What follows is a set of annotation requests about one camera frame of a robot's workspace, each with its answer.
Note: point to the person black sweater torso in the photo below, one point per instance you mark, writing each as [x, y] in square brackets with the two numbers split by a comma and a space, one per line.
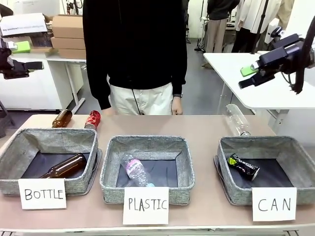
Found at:
[135, 49]

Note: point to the plastic bottle pink label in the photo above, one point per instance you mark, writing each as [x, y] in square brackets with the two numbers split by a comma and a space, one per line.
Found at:
[136, 170]

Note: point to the person left forearm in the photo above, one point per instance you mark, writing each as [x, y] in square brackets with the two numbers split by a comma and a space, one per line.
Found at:
[179, 61]

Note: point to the white box with paper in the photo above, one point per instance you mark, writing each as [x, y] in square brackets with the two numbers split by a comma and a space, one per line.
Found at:
[23, 24]

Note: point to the person in dark top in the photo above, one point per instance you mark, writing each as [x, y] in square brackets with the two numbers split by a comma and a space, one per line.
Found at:
[219, 24]

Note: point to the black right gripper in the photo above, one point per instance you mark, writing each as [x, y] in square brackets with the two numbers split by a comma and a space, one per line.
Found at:
[280, 55]

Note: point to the red crushed can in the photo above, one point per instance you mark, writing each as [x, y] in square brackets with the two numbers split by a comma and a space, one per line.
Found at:
[93, 119]

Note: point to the person right forearm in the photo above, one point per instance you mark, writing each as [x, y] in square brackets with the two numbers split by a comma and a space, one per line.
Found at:
[97, 73]

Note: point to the person left hand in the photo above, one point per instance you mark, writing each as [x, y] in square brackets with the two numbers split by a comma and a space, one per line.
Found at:
[177, 106]

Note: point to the white paper sign CAN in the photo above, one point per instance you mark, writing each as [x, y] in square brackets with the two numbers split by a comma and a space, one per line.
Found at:
[274, 204]

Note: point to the person in beige jacket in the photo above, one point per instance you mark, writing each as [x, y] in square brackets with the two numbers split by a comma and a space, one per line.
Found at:
[286, 12]

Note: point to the black crushed can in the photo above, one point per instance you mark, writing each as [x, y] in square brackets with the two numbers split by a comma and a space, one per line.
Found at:
[242, 166]

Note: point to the person in white coat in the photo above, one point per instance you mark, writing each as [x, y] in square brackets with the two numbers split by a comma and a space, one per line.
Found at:
[253, 24]

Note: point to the clear plastic bottle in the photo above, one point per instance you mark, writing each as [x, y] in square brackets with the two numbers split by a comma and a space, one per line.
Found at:
[236, 120]

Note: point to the flat cardboard box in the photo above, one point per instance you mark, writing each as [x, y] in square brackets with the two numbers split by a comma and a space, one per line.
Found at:
[72, 53]
[68, 43]

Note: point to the white side table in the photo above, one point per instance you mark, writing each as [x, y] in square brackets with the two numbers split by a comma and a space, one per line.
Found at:
[251, 81]

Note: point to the white paper sign PLASTIC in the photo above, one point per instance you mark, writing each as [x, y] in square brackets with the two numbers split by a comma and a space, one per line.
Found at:
[146, 205]

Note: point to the large cardboard box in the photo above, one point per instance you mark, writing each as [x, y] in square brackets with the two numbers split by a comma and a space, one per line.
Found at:
[67, 26]

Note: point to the white cabinet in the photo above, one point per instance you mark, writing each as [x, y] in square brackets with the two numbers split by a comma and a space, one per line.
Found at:
[32, 86]

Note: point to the white desk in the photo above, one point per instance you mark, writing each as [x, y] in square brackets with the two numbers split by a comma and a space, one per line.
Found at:
[66, 73]

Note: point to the black tripod stand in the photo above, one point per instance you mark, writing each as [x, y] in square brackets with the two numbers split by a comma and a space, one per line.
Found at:
[259, 27]

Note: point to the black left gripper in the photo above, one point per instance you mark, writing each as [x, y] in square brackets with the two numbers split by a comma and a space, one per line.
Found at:
[5, 64]

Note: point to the brown glass bottle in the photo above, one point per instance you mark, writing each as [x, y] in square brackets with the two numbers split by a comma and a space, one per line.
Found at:
[66, 167]
[62, 118]

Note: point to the grey fabric basket plastic label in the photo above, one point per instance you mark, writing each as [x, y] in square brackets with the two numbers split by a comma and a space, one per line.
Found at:
[147, 169]

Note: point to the grey fabric basket can label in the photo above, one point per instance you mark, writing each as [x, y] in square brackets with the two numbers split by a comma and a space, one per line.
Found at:
[265, 167]

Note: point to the grey fabric basket bottle label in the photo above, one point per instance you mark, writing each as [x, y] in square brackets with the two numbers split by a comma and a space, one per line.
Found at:
[46, 159]

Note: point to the white paper sign BOTTLE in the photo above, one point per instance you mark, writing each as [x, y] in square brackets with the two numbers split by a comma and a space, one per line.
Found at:
[43, 193]

